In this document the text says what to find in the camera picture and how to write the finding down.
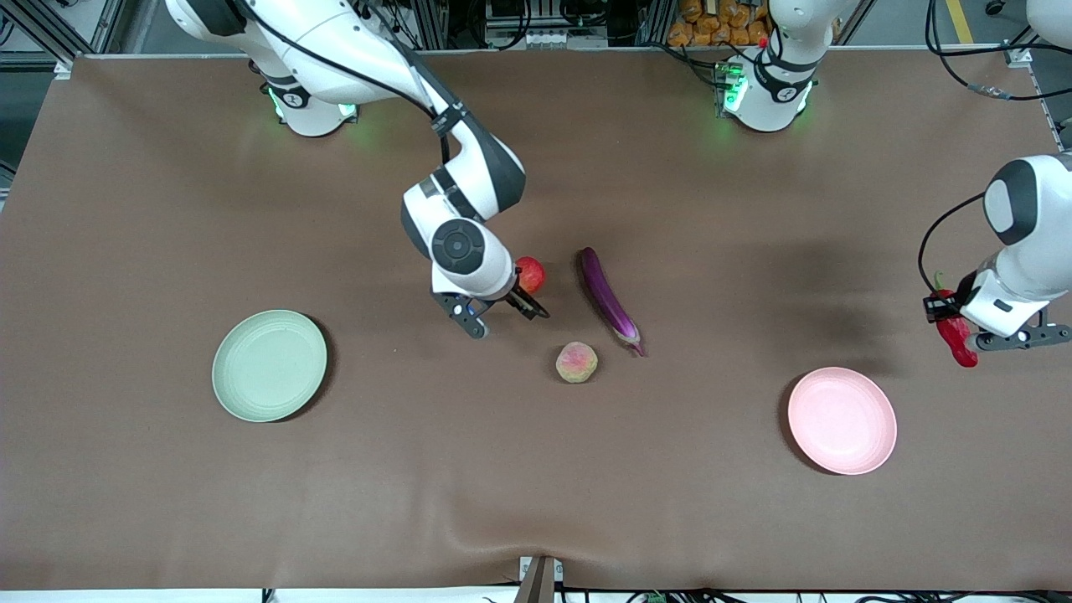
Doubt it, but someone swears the brown table mat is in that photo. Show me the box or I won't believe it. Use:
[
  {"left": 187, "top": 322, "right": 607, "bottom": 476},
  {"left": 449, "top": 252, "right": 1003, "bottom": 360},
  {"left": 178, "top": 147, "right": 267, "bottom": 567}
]
[{"left": 0, "top": 46, "right": 1072, "bottom": 591}]

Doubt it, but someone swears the pink round plate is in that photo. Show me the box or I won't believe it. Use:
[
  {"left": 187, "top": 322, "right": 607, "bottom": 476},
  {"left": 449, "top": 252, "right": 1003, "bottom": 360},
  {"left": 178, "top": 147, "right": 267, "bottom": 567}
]
[{"left": 787, "top": 367, "right": 898, "bottom": 476}]

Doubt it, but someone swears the pink yellow peach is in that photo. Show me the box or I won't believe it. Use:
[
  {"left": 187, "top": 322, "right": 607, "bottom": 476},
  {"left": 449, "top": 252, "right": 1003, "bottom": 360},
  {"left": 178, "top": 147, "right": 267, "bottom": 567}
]
[{"left": 555, "top": 341, "right": 600, "bottom": 384}]

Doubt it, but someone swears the grey electronics box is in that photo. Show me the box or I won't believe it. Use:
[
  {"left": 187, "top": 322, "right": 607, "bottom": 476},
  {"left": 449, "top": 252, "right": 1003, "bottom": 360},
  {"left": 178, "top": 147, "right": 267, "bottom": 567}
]
[{"left": 486, "top": 0, "right": 608, "bottom": 49}]

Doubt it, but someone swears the metal table edge bracket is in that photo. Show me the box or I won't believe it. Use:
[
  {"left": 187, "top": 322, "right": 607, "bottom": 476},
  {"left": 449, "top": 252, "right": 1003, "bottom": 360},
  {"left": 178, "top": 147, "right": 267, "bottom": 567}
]
[{"left": 518, "top": 555, "right": 564, "bottom": 603}]

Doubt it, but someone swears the pale green round plate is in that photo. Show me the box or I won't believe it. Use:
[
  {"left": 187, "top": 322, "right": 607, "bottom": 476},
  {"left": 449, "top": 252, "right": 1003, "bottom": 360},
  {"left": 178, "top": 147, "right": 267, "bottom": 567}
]
[{"left": 212, "top": 310, "right": 329, "bottom": 423}]

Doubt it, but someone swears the aluminium frame post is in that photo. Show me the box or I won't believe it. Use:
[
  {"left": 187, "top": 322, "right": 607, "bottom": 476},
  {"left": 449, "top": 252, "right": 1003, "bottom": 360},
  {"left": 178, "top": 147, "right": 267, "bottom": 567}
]
[{"left": 419, "top": 0, "right": 451, "bottom": 49}]

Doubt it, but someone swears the long purple eggplant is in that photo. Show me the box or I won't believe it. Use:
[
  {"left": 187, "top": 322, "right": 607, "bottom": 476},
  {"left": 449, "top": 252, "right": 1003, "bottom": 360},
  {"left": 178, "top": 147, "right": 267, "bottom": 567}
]
[{"left": 578, "top": 247, "right": 646, "bottom": 358}]

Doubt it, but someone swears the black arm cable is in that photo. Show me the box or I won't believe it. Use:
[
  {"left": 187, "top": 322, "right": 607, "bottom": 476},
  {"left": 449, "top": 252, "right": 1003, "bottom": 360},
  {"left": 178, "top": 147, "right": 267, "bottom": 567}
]
[
  {"left": 918, "top": 192, "right": 987, "bottom": 296},
  {"left": 234, "top": 0, "right": 457, "bottom": 164}
]

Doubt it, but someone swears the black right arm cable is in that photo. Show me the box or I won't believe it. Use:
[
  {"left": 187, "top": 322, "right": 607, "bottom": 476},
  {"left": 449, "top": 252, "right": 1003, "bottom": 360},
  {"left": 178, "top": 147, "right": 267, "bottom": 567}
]
[{"left": 234, "top": 0, "right": 457, "bottom": 164}]

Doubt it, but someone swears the red apple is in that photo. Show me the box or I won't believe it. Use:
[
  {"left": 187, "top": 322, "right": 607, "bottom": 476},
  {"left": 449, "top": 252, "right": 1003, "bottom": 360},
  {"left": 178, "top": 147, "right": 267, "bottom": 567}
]
[{"left": 513, "top": 255, "right": 547, "bottom": 296}]

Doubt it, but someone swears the red chili pepper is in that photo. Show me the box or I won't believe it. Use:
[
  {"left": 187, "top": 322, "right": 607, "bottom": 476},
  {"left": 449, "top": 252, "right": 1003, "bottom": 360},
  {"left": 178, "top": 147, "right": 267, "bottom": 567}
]
[{"left": 933, "top": 271, "right": 980, "bottom": 369}]

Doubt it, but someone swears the bag of orange snacks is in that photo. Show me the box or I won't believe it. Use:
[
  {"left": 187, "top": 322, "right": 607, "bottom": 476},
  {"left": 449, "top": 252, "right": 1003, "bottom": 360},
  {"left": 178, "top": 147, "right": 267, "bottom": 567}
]
[{"left": 667, "top": 0, "right": 770, "bottom": 48}]

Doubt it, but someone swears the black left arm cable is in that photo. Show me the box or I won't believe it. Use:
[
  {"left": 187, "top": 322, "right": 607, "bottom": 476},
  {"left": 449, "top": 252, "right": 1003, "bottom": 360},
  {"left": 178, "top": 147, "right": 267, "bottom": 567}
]
[{"left": 918, "top": 192, "right": 987, "bottom": 296}]

